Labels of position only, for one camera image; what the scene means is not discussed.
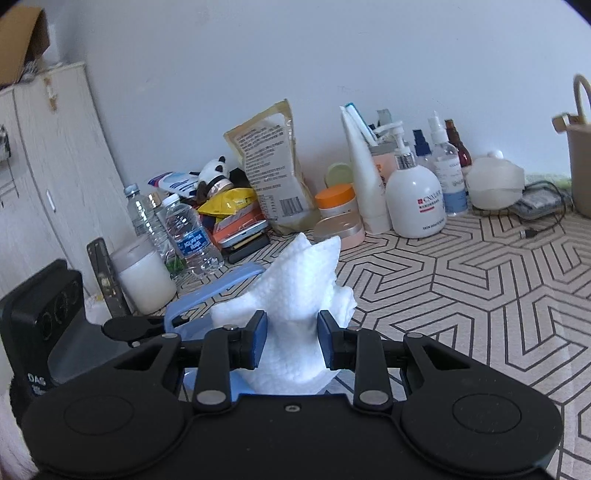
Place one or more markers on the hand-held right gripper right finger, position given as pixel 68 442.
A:
pixel 323 345

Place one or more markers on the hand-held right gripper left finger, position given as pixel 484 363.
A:
pixel 261 342

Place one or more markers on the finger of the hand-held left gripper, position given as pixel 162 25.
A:
pixel 134 327

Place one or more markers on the white paper towel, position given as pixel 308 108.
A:
pixel 300 290

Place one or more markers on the blue plastic container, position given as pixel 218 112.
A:
pixel 217 288

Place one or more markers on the white translucent jar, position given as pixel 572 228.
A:
pixel 145 277

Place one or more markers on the dark rectangular bar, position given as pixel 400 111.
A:
pixel 106 277

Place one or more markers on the black phone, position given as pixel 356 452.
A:
pixel 249 249

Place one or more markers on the blue label water bottle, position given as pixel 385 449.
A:
pixel 189 235

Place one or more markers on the tall clear water bottle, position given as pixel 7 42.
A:
pixel 143 217

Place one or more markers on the pink cream jar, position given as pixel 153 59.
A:
pixel 337 230

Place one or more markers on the orange box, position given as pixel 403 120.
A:
pixel 235 226

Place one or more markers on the yellow snack packet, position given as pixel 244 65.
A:
pixel 228 201

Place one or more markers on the white cabinet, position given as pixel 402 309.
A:
pixel 60 175

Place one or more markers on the orange lid jar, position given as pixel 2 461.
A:
pixel 334 196

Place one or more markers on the blue and white tube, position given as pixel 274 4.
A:
pixel 175 182

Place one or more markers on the white cosmetic tube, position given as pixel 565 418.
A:
pixel 367 184

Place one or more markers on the white pump bottle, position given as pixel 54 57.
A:
pixel 415 203

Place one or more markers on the green lid jar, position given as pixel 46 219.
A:
pixel 339 174

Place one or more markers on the panda plush toy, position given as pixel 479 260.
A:
pixel 214 173

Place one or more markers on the beige snack bag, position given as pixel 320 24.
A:
pixel 272 166

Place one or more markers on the silver plastic bag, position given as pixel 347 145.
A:
pixel 3 143

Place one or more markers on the pink carton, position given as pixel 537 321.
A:
pixel 385 168

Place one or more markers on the clear spray bottle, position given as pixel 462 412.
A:
pixel 450 180

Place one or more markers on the dark blue spray bottle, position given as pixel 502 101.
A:
pixel 422 147

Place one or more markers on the white round lamp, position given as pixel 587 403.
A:
pixel 494 182

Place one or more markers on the brown glass bottle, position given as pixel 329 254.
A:
pixel 461 152

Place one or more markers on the grey electronic device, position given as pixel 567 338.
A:
pixel 540 203

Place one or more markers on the green cloth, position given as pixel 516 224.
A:
pixel 549 179

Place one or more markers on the cardboard box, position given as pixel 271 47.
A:
pixel 18 41

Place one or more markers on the beige basket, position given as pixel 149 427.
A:
pixel 581 161

